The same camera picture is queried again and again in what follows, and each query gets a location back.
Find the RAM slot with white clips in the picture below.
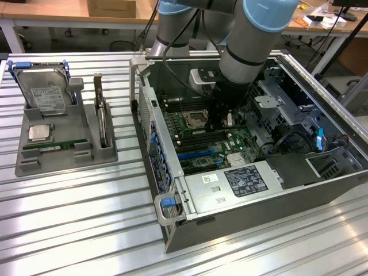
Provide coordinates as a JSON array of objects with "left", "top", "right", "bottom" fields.
[
  {"left": 177, "top": 137, "right": 234, "bottom": 147},
  {"left": 166, "top": 103, "right": 208, "bottom": 110},
  {"left": 174, "top": 131, "right": 231, "bottom": 140},
  {"left": 163, "top": 97, "right": 202, "bottom": 104}
]

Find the black monitor stand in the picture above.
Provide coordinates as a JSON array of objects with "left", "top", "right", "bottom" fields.
[{"left": 333, "top": 0, "right": 359, "bottom": 21}]

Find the grey power supply unit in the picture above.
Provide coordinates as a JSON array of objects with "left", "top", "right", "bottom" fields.
[{"left": 183, "top": 160, "right": 285, "bottom": 216}]

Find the metal disk bay cage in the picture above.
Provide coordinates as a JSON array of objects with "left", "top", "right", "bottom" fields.
[{"left": 247, "top": 64, "right": 317, "bottom": 139}]

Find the grey open PC case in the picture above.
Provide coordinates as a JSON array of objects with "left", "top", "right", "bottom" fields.
[{"left": 129, "top": 50, "right": 368, "bottom": 254}]

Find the black wire bundle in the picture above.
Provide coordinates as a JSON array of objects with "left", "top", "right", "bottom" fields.
[{"left": 258, "top": 129, "right": 311, "bottom": 162}]

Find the hard disk in blue caddy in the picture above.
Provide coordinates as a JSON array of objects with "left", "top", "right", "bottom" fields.
[{"left": 7, "top": 59, "right": 76, "bottom": 118}]

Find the brown cardboard box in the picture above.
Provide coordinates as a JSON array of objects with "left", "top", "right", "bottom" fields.
[{"left": 87, "top": 0, "right": 137, "bottom": 18}]

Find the black expansion slot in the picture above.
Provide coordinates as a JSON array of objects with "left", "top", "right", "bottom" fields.
[{"left": 175, "top": 143, "right": 210, "bottom": 155}]

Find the grey aluminium frame box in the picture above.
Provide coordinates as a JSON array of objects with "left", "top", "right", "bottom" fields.
[{"left": 320, "top": 73, "right": 368, "bottom": 117}]

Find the silver finned chipset heatsink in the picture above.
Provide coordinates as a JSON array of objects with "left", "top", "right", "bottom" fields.
[{"left": 227, "top": 152, "right": 248, "bottom": 167}]

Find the green graphics card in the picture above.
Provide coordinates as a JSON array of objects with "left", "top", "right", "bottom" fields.
[{"left": 93, "top": 72, "right": 113, "bottom": 150}]

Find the blue disk wire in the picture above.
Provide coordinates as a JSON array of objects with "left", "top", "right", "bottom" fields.
[{"left": 315, "top": 128, "right": 326, "bottom": 150}]

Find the black plastic shroud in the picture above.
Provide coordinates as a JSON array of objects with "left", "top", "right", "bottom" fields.
[{"left": 266, "top": 154, "right": 323, "bottom": 187}]

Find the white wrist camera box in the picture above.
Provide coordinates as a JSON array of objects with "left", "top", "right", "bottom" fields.
[{"left": 189, "top": 68, "right": 224, "bottom": 94}]

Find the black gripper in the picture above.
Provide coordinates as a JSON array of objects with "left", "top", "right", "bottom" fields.
[{"left": 207, "top": 80, "right": 254, "bottom": 135}]

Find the silver CPU chip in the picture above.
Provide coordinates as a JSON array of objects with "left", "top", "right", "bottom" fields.
[{"left": 28, "top": 125, "right": 55, "bottom": 142}]

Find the white and orange box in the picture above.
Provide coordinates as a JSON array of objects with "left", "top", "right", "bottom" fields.
[{"left": 297, "top": 13, "right": 348, "bottom": 30}]

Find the blue expansion slot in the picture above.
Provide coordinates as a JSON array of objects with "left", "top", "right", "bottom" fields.
[{"left": 177, "top": 149, "right": 217, "bottom": 162}]

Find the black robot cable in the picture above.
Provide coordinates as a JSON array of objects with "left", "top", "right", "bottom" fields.
[{"left": 163, "top": 7, "right": 210, "bottom": 98}]

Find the wooden desk white frame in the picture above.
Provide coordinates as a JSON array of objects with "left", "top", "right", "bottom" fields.
[
  {"left": 275, "top": 0, "right": 368, "bottom": 75},
  {"left": 0, "top": 0, "right": 160, "bottom": 54}
]

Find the black tripod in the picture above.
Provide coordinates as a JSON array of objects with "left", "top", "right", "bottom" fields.
[{"left": 312, "top": 16, "right": 368, "bottom": 80}]

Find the green motherboard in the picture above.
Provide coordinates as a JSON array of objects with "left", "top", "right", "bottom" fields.
[{"left": 160, "top": 94, "right": 277, "bottom": 176}]

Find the grey parts rack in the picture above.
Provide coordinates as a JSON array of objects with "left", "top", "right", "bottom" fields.
[{"left": 14, "top": 76, "right": 120, "bottom": 178}]

